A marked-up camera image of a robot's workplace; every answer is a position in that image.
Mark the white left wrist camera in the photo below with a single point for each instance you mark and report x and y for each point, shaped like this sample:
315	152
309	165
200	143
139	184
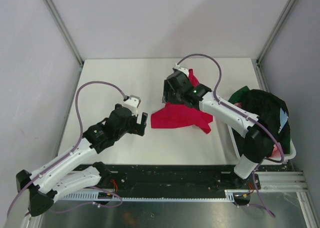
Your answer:
132	103

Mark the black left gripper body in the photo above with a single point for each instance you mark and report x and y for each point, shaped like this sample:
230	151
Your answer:
131	127

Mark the aluminium corner post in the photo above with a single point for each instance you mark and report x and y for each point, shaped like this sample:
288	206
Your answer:
288	8
63	30

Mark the left aluminium corner post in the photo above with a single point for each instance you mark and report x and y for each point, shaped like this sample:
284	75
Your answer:
63	30

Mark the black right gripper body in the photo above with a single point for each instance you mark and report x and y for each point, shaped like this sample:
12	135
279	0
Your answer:
174	97

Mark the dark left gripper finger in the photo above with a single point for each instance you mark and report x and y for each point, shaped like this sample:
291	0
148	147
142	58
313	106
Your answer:
140	129
144	117

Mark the right aluminium corner post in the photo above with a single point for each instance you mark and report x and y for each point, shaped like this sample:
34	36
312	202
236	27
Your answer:
288	8

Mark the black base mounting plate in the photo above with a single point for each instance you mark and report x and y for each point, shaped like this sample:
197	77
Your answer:
218	177

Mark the aluminium frame rail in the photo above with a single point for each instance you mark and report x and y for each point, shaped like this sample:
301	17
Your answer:
269	182

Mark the red t shirt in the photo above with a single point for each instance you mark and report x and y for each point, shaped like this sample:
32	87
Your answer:
174	116

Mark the black t shirt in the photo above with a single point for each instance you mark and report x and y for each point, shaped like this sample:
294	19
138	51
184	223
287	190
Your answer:
273	112

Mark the grey slotted cable duct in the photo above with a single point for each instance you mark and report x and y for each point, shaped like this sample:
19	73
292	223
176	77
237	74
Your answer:
99	196

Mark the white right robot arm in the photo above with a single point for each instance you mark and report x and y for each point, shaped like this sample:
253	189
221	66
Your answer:
258	141

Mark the green t shirt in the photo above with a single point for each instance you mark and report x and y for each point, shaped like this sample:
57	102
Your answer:
237	96

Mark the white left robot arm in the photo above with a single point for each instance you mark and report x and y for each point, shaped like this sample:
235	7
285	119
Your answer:
52	181

